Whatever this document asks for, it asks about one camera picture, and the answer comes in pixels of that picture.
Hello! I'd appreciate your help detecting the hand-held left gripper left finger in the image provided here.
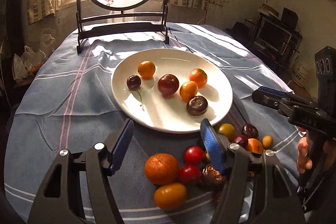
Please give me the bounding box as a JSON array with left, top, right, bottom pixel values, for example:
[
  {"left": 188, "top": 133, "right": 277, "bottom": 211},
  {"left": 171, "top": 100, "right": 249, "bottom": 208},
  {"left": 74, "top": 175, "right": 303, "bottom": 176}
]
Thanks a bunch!
[{"left": 28, "top": 118, "right": 135, "bottom": 224}]

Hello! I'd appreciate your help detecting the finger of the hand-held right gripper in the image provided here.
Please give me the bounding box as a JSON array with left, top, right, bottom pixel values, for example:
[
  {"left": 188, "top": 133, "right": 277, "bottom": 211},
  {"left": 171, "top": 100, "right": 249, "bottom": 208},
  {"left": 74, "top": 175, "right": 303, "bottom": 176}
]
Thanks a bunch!
[
  {"left": 258, "top": 86, "right": 320, "bottom": 109},
  {"left": 252, "top": 89, "right": 295, "bottom": 117}
]

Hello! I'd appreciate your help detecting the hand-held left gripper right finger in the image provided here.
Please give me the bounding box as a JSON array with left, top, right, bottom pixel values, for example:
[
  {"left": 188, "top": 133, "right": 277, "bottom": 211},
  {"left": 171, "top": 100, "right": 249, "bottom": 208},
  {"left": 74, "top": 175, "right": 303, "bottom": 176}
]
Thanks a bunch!
[{"left": 200, "top": 118, "right": 306, "bottom": 224}]

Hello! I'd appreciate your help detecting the dark brown water chestnut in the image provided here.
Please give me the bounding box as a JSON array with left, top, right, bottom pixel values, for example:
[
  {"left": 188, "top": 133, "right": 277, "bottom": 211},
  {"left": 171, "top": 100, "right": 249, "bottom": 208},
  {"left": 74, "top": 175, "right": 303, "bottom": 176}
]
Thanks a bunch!
[
  {"left": 186, "top": 96, "right": 209, "bottom": 117},
  {"left": 201, "top": 163, "right": 227, "bottom": 190},
  {"left": 242, "top": 123, "right": 259, "bottom": 139}
]

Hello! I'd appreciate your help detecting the white round plate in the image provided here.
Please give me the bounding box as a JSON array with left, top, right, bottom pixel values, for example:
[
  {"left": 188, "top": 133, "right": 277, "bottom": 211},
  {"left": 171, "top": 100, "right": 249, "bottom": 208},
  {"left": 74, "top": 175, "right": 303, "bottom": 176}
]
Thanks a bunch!
[{"left": 111, "top": 48, "right": 234, "bottom": 134}]

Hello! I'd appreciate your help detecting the person's right hand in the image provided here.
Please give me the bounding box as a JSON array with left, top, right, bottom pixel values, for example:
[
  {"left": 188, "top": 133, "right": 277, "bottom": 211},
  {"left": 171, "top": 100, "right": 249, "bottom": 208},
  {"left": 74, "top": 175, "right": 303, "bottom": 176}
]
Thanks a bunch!
[{"left": 296, "top": 127, "right": 315, "bottom": 174}]

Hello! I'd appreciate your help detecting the red cherry tomato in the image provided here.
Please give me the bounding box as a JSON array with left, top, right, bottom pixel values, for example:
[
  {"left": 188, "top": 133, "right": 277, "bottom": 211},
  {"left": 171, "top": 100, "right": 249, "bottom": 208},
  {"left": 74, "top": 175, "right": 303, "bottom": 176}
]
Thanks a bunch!
[
  {"left": 179, "top": 165, "right": 201, "bottom": 185},
  {"left": 183, "top": 145, "right": 204, "bottom": 165}
]

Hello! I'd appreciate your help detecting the yellow-green kumquat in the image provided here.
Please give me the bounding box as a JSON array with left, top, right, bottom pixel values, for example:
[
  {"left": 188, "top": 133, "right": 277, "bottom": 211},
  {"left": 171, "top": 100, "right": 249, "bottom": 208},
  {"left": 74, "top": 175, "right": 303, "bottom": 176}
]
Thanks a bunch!
[{"left": 216, "top": 123, "right": 237, "bottom": 141}]

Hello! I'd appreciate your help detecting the white bucket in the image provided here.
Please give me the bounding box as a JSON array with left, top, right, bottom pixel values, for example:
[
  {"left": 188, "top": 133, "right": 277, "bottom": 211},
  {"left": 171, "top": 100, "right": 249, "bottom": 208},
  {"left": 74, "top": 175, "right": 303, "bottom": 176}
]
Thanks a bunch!
[{"left": 291, "top": 65, "right": 311, "bottom": 87}]

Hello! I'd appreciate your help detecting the small yellow longan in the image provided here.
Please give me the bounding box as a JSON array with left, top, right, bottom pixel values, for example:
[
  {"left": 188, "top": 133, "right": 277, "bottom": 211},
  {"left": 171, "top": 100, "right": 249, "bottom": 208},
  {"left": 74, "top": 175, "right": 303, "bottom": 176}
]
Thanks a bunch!
[{"left": 262, "top": 135, "right": 274, "bottom": 149}]

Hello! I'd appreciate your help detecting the large orange tangerine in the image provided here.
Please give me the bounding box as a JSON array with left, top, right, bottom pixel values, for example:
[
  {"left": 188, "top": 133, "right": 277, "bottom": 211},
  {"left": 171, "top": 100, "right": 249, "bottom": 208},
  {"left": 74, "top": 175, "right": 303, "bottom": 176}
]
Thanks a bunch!
[{"left": 144, "top": 153, "right": 180, "bottom": 186}]

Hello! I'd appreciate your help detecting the black media shelf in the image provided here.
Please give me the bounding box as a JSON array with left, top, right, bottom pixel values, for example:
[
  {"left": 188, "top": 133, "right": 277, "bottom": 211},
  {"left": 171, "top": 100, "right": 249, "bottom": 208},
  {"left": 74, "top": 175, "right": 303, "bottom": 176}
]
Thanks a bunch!
[{"left": 244, "top": 5, "right": 303, "bottom": 71}]

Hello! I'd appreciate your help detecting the black television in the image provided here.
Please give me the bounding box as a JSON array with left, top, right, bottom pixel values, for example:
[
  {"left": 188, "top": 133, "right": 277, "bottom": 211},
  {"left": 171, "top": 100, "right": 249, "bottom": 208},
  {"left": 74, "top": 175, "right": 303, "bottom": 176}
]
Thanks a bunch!
[{"left": 255, "top": 16, "right": 293, "bottom": 51}]

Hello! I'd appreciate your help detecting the large orange kumquat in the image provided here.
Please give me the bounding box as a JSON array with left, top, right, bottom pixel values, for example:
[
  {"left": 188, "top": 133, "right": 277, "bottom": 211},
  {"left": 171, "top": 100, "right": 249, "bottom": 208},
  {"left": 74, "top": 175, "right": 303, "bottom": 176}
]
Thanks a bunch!
[{"left": 154, "top": 182, "right": 187, "bottom": 211}]

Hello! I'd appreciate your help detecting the dark red cherry with stem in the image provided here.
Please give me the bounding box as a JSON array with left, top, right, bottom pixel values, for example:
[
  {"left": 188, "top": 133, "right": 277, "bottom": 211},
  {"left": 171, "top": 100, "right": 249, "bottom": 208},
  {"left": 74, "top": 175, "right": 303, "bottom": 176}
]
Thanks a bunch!
[{"left": 126, "top": 75, "right": 145, "bottom": 111}]

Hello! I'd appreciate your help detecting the blue striped tablecloth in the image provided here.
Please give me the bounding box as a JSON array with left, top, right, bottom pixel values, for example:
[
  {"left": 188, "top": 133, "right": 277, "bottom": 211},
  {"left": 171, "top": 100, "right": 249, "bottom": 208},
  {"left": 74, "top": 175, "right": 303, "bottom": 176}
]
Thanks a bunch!
[{"left": 4, "top": 21, "right": 302, "bottom": 224}]

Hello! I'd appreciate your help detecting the small orange tangerine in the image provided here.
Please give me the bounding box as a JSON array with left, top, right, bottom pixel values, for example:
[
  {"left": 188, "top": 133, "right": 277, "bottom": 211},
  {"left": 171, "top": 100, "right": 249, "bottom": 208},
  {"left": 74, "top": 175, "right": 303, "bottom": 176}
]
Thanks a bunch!
[{"left": 189, "top": 68, "right": 208, "bottom": 87}]

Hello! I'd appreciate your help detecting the dark red plum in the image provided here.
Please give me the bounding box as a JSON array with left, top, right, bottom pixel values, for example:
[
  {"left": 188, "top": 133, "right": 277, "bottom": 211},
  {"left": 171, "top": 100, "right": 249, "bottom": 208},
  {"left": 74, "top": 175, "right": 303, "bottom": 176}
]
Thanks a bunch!
[{"left": 157, "top": 73, "right": 180, "bottom": 97}]

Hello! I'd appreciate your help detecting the clear plastic bag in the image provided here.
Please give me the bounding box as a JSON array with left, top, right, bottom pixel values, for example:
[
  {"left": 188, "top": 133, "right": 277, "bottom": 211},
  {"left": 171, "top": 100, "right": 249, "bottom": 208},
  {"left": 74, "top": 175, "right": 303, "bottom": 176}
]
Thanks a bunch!
[{"left": 13, "top": 45, "right": 48, "bottom": 81}]

